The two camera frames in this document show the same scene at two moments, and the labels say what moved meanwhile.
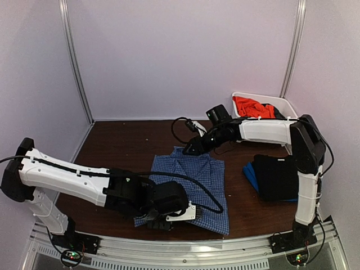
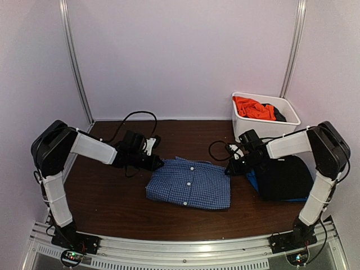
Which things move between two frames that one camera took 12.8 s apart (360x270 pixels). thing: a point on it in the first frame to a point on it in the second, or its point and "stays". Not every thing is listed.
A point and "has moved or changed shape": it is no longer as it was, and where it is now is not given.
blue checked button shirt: [210, 171] has moved or changed shape
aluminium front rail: [329, 252] stays
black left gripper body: [153, 216] to [135, 162]
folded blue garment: [250, 170] stays
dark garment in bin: [278, 114] stays
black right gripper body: [208, 146] to [244, 167]
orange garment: [248, 108] stays
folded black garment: [277, 177] stays
